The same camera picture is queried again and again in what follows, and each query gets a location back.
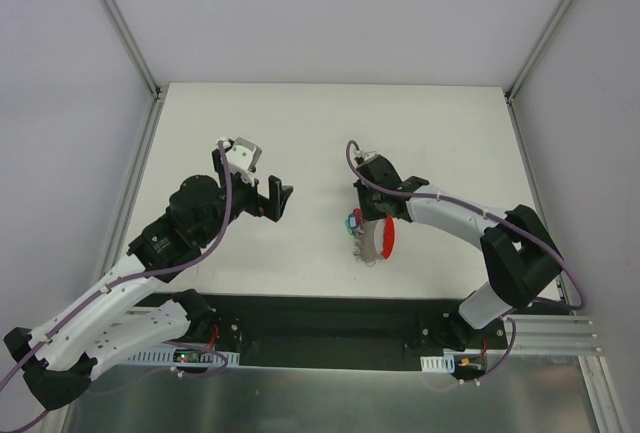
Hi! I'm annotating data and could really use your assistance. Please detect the left aluminium frame post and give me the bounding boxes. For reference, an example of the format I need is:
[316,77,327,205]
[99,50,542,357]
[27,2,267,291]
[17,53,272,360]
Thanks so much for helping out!
[98,0,165,100]

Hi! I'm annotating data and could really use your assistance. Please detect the green key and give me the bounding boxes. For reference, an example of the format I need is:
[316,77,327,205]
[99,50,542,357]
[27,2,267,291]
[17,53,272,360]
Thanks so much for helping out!
[345,216,358,237]

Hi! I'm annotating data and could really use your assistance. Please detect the blue key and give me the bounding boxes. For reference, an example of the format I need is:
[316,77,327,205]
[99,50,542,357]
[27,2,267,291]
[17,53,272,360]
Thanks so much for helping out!
[347,208,362,229]

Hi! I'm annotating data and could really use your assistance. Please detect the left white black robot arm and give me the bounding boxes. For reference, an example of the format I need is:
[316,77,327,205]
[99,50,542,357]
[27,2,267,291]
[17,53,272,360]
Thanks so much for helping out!
[4,139,294,411]

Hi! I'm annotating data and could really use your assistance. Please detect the white cable duct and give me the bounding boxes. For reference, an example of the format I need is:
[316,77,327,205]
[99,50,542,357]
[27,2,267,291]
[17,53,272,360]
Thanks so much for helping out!
[420,354,455,374]
[119,345,240,368]

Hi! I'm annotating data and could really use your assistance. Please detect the right aluminium frame post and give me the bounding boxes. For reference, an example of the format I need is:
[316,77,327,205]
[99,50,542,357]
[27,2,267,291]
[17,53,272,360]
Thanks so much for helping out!
[505,0,576,104]

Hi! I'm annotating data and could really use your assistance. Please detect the left white cable duct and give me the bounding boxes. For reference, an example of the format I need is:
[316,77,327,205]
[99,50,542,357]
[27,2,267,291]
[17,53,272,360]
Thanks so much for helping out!
[119,345,240,368]

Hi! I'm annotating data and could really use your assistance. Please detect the metal key organizer red handle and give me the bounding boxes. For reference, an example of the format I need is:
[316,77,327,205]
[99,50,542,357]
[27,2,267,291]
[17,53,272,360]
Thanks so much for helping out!
[352,217,396,267]

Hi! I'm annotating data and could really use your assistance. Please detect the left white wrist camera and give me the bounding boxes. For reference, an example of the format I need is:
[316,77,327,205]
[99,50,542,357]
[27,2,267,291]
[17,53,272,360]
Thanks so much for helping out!
[219,137,262,186]

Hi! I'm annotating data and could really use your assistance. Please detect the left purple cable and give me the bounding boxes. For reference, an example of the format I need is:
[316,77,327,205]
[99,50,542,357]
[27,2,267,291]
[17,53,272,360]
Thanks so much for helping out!
[0,140,236,432]

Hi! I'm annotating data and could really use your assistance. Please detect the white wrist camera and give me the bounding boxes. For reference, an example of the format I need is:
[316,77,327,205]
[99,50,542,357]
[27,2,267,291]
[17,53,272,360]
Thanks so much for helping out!
[353,149,379,168]
[219,137,262,186]

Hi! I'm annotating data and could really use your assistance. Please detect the aluminium frame post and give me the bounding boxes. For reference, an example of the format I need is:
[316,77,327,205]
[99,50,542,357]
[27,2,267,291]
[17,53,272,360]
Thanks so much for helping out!
[505,0,576,104]
[98,0,165,100]

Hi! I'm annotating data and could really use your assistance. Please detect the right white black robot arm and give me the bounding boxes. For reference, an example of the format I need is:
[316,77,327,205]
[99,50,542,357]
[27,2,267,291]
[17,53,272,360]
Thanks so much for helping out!
[354,153,562,348]

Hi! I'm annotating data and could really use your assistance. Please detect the right white cable duct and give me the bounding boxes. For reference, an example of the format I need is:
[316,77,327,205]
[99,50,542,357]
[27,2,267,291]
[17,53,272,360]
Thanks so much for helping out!
[420,354,455,374]

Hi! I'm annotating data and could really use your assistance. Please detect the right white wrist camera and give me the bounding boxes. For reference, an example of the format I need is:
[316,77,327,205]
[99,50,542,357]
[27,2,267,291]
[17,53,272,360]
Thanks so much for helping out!
[353,149,379,168]

